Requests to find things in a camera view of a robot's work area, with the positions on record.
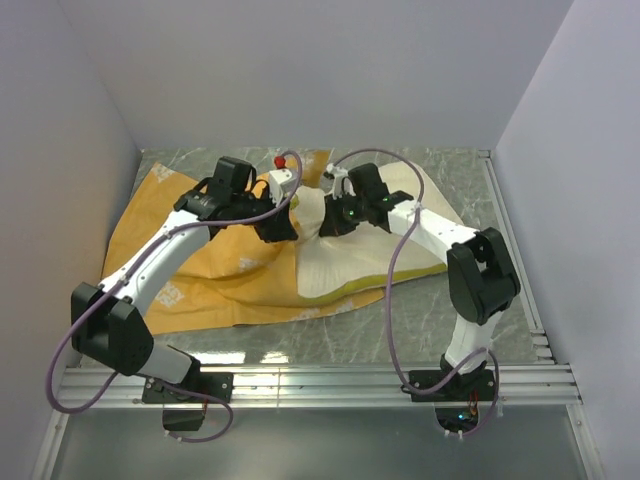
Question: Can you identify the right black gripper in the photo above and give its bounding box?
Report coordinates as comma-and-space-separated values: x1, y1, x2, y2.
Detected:
319, 191, 368, 238

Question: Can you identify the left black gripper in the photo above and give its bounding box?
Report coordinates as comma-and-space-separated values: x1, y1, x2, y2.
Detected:
232, 186, 299, 244

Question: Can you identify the cream pillow yellow trim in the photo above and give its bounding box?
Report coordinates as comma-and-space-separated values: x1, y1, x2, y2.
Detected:
291, 161, 463, 306

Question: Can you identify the blue and orange pillowcase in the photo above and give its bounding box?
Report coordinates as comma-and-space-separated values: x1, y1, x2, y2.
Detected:
102, 161, 387, 334

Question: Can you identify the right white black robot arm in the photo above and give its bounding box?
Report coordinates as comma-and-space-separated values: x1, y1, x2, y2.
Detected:
320, 163, 521, 400

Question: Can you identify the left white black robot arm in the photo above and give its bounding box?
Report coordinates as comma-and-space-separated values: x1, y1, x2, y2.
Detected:
70, 156, 302, 402

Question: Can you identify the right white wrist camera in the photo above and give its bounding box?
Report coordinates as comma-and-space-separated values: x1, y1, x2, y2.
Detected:
323, 163, 354, 199

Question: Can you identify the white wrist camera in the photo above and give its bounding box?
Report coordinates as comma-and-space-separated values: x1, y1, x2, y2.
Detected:
323, 163, 354, 199
267, 155, 298, 206

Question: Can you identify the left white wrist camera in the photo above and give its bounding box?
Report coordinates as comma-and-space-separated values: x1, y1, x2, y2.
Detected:
267, 155, 298, 206

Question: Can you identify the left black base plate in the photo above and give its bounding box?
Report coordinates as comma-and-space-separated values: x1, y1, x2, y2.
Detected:
141, 372, 234, 404

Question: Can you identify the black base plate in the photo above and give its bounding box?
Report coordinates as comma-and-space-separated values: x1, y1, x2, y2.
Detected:
141, 372, 234, 404
401, 369, 499, 403

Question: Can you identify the aluminium mounting rail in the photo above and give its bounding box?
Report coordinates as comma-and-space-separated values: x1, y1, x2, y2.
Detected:
57, 364, 582, 410

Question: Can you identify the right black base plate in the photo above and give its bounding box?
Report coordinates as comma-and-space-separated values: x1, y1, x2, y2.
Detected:
401, 369, 499, 403

